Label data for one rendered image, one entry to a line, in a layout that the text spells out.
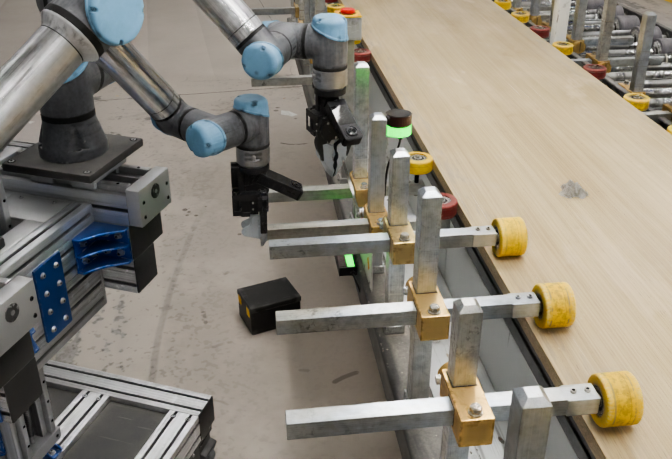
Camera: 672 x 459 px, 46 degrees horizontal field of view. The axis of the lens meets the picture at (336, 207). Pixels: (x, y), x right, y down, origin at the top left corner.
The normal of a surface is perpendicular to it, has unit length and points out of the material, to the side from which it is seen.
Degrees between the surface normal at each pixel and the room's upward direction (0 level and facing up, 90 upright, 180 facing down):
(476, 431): 90
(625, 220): 0
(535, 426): 90
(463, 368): 90
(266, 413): 0
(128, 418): 0
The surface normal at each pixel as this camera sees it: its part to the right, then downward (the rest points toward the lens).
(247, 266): 0.00, -0.89
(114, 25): 0.82, 0.20
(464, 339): 0.12, 0.46
